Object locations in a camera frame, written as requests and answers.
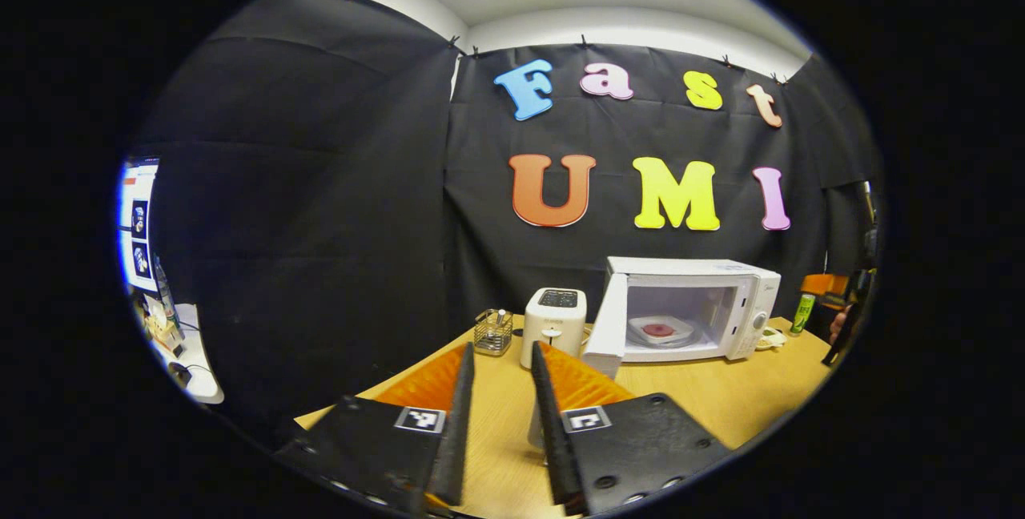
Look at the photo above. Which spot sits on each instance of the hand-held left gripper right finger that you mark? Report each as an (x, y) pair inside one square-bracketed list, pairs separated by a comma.
[(552, 439)]

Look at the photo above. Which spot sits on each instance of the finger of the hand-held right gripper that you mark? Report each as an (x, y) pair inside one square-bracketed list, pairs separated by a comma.
[(825, 285)]

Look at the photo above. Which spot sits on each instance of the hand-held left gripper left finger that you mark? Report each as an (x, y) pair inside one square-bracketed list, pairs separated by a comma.
[(456, 439)]

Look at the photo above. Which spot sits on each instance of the white square plate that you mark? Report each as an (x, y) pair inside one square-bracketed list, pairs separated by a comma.
[(637, 333)]

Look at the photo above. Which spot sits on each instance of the white microwave oven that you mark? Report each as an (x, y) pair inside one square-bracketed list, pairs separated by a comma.
[(689, 269)]

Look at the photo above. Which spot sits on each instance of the pink meat slice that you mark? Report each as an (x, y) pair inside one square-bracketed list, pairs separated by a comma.
[(658, 330)]

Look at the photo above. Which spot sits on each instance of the green drink bottle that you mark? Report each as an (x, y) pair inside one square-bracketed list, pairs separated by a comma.
[(802, 315)]

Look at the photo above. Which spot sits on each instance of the white divided grain dish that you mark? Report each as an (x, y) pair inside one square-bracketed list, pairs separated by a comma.
[(773, 339)]

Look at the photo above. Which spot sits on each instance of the white toaster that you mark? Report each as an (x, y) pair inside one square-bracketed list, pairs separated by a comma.
[(552, 327)]

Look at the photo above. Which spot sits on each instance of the black backdrop cloth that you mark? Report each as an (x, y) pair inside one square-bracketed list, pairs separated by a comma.
[(320, 223)]

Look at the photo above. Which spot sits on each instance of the white side desk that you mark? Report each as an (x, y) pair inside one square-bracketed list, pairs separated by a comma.
[(200, 375)]

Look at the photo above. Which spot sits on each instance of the black computer mouse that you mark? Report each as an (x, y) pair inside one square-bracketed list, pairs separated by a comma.
[(179, 375)]

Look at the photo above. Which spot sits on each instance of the row of small cloth clips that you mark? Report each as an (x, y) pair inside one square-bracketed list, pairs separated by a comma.
[(584, 42)]

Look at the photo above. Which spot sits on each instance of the computer monitor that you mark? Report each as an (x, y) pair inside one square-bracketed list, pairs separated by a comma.
[(138, 223)]

